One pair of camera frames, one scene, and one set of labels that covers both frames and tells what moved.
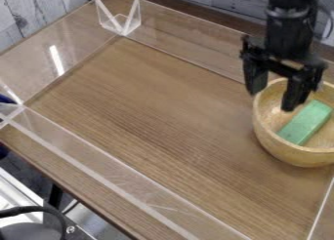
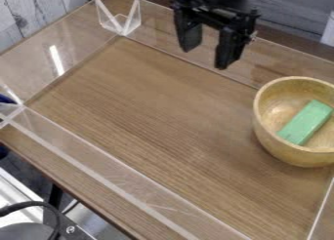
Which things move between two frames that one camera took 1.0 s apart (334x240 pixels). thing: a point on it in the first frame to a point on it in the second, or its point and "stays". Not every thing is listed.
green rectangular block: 305,123 stays
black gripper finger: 303,85 to 231,46
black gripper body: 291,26 to 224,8
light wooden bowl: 269,119 stays
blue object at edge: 7,100 stays
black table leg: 56,196 stays
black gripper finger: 256,74 to 191,31
